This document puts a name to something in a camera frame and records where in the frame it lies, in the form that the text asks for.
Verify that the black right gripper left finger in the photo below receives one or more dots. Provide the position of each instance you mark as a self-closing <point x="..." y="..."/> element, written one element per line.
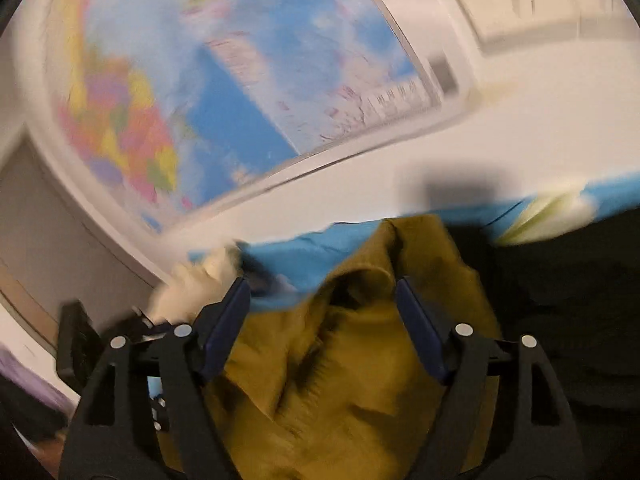
<point x="142" y="414"/>

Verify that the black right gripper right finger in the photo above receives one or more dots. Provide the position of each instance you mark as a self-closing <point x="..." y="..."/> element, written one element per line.
<point x="504" y="414"/>

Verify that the mustard olive jacket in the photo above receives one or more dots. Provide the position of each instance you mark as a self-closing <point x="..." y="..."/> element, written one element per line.
<point x="333" y="389"/>

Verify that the grey door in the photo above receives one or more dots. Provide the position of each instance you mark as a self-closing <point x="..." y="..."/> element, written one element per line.
<point x="53" y="253"/>

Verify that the cream pillow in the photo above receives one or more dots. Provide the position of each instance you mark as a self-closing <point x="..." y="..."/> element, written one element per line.
<point x="194" y="285"/>

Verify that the blue floral bed sheet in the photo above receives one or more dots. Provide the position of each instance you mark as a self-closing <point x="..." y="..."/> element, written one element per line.
<point x="285" y="272"/>

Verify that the colourful wall map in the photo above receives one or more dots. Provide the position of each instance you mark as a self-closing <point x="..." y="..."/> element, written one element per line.
<point x="173" y="104"/>

